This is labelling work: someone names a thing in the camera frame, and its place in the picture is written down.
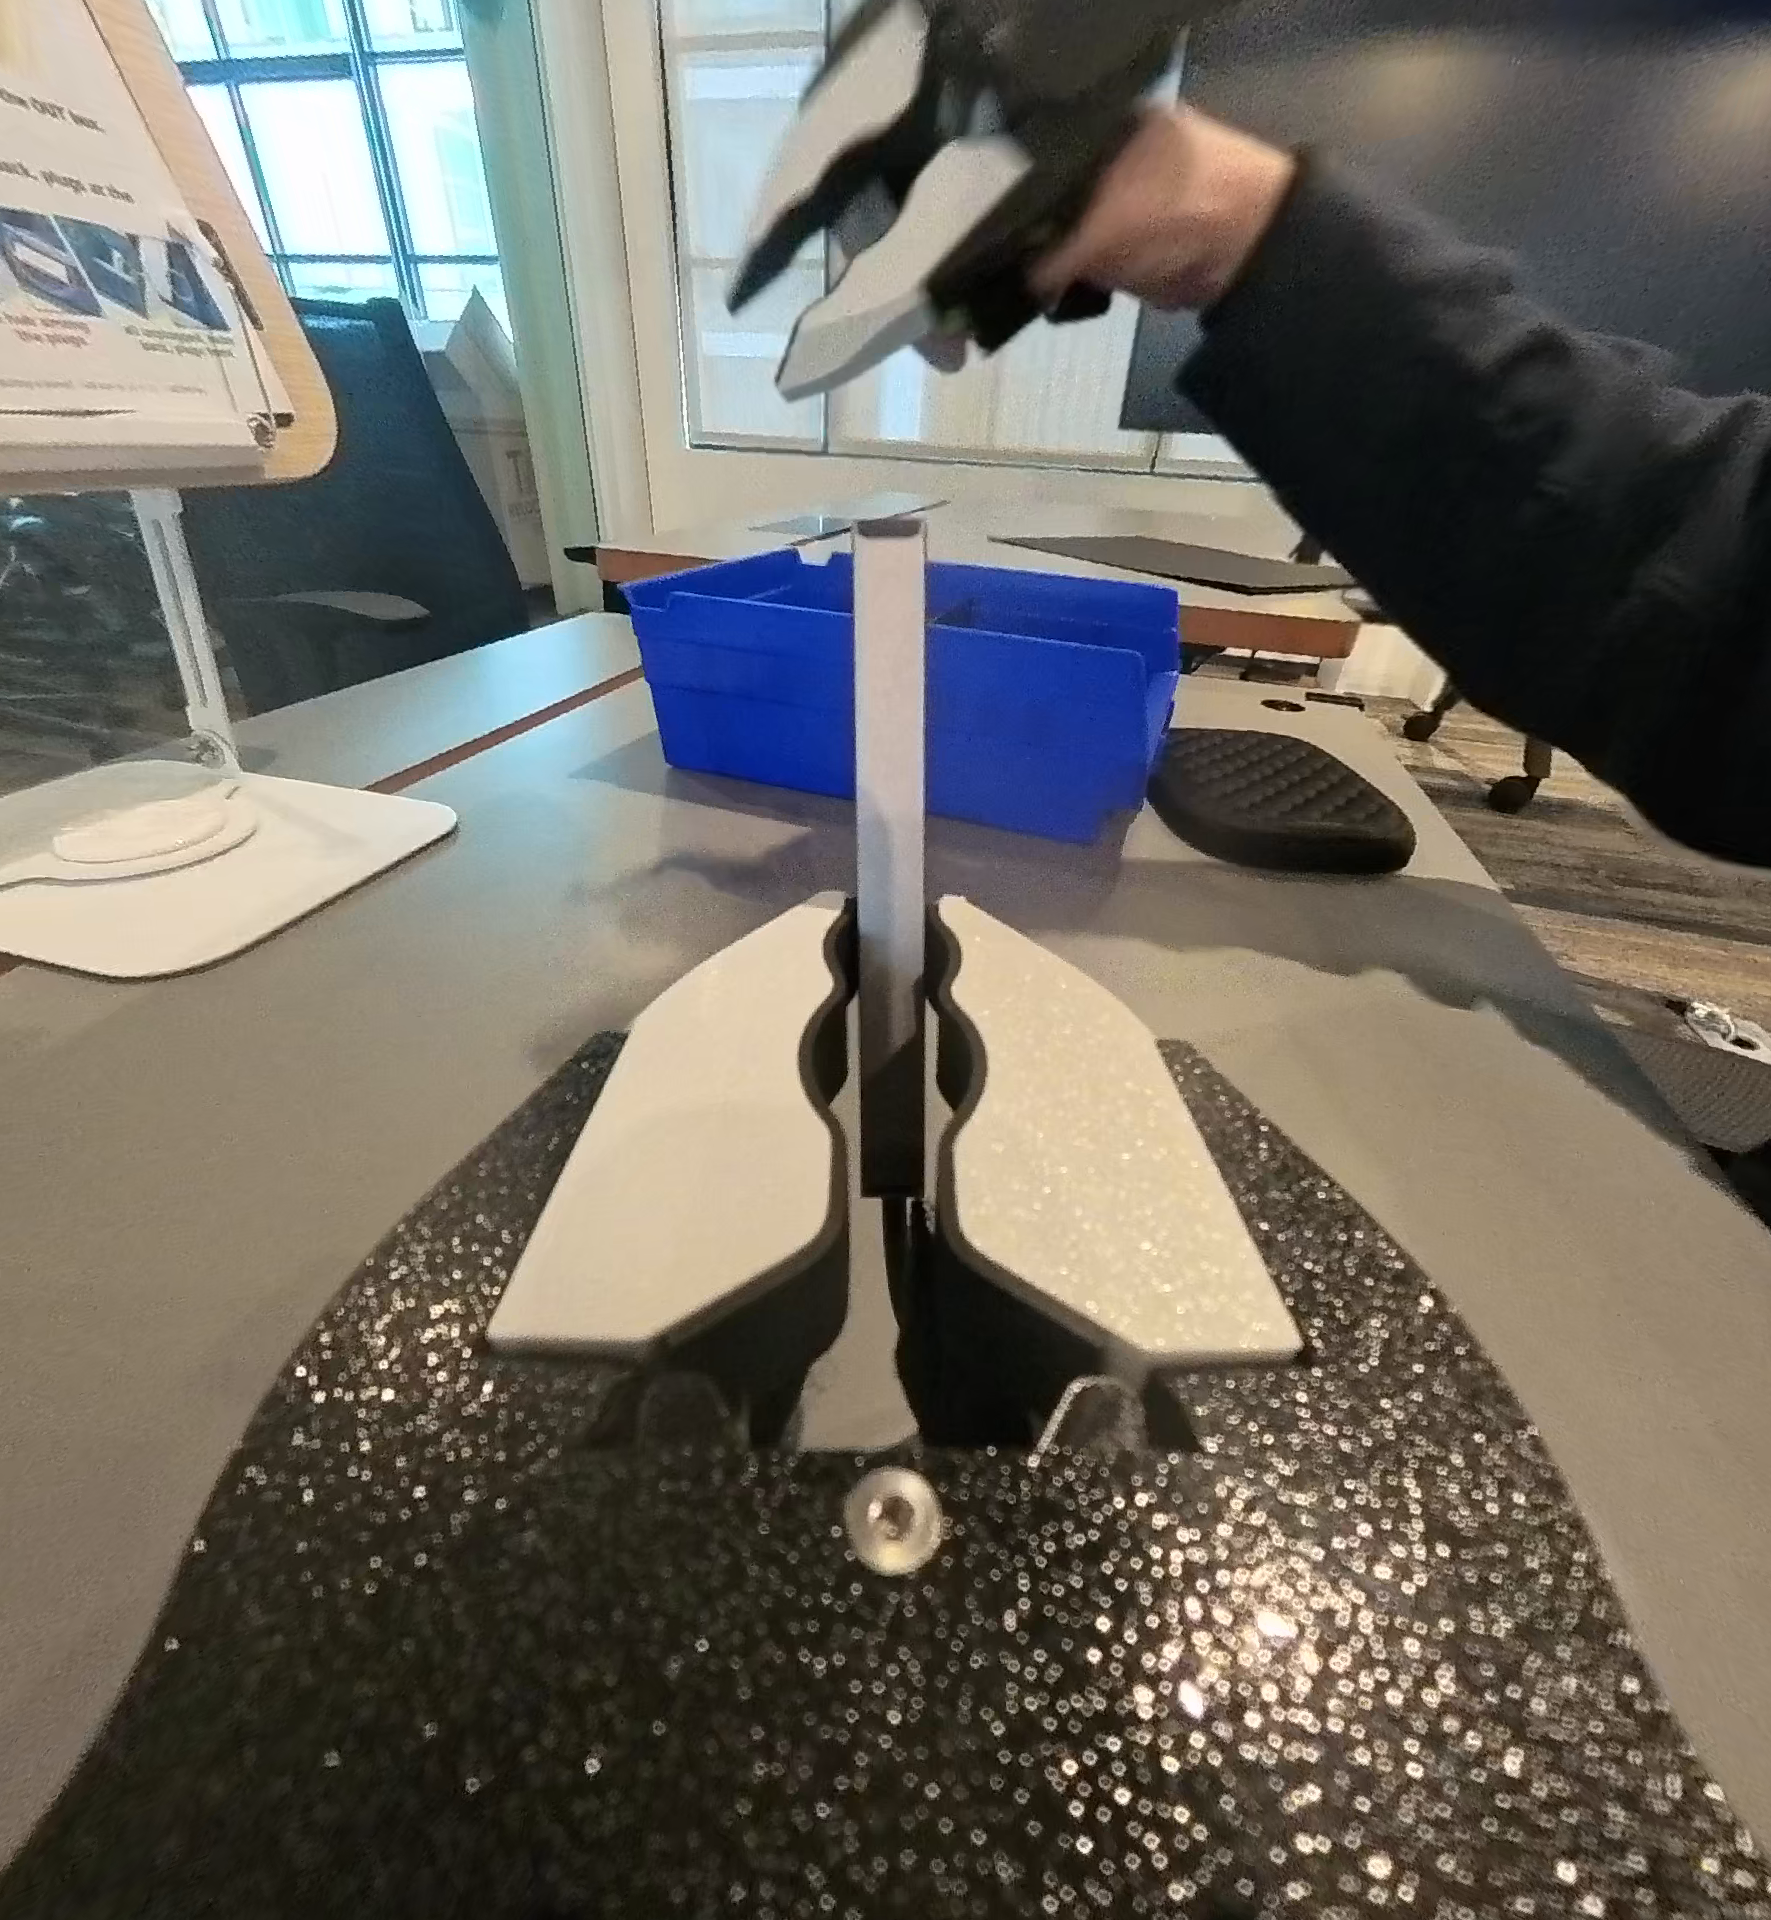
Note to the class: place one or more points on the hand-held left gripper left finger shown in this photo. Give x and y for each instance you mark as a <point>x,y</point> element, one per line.
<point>661,1187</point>

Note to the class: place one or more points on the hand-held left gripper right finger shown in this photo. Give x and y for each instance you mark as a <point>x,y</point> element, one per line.
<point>1111,1187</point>

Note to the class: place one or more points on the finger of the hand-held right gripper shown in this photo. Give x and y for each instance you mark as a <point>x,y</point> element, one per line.
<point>930,256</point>
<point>856,92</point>

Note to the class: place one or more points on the blue plastic bin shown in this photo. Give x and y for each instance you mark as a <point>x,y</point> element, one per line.
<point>1019,719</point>

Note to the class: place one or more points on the black usb hub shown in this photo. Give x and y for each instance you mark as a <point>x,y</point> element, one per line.
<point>889,751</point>

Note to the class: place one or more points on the person's right forearm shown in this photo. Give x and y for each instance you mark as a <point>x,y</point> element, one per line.
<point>1500,495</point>

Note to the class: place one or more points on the person's right hand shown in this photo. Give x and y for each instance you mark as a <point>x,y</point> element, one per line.
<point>1186,210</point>

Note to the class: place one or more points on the large glass window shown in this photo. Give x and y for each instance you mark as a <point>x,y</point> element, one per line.
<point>737,224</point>

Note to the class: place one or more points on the black flat mat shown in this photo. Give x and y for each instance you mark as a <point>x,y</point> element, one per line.
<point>1169,564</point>

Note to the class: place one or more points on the black wrist rest pad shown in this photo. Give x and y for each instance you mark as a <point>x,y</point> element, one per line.
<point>1275,803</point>

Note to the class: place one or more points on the large dark screen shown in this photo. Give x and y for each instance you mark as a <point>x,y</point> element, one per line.
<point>1500,152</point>

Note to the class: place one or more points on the clear acrylic sheet stand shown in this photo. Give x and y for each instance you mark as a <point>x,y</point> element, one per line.
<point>329,854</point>

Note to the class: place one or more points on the wooden edged table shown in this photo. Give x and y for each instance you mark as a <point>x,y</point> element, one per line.
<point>1275,615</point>

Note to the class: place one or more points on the office chair wheel base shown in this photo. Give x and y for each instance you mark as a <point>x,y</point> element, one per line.
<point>1515,781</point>

